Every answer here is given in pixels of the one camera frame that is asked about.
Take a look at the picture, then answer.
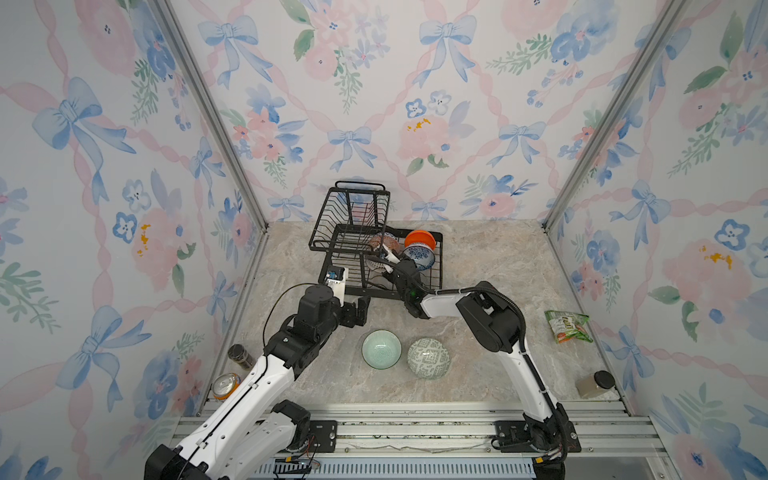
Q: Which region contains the orange bowl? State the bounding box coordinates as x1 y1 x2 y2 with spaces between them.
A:
404 230 437 251

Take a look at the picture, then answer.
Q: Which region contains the black wire dish rack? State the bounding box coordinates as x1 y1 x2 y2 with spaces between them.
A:
308 180 443 299

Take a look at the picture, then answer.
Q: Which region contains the black-lidded jar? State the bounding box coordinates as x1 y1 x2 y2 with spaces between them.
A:
576 370 616 399

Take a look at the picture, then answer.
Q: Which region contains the orange-labelled tin can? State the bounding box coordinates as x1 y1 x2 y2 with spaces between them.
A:
210 373 242 401

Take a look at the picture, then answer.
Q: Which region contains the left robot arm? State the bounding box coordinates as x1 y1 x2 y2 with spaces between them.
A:
143 284 370 479

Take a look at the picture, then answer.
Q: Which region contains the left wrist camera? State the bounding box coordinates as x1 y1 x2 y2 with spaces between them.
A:
324 265 348 304

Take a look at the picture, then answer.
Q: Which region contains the red patterned bowl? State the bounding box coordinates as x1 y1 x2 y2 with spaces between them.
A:
369 232 403 253

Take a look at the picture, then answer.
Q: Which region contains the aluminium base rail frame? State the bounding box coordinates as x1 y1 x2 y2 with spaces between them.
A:
152 401 682 480

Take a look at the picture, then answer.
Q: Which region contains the right aluminium corner post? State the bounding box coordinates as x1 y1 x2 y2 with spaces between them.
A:
542 0 689 234

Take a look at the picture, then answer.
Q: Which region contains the aluminium corner post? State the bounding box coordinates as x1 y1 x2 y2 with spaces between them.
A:
542 0 689 234
148 0 268 233

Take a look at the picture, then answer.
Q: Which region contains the pale green bowl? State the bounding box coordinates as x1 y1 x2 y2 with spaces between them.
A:
361 330 402 370

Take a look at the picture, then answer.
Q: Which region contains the blue floral bowl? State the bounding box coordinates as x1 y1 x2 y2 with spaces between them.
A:
403 243 436 271

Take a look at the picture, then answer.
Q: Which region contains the left aluminium corner post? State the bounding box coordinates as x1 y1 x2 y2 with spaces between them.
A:
148 0 268 233

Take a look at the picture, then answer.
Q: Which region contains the dark spice jar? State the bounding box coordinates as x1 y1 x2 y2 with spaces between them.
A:
227 343 256 371

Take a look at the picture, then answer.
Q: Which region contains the green snack packet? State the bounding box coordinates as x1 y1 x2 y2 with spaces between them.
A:
545 310 594 344

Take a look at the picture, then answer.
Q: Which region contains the green patterned bowl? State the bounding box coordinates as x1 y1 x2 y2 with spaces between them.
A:
407 337 451 380

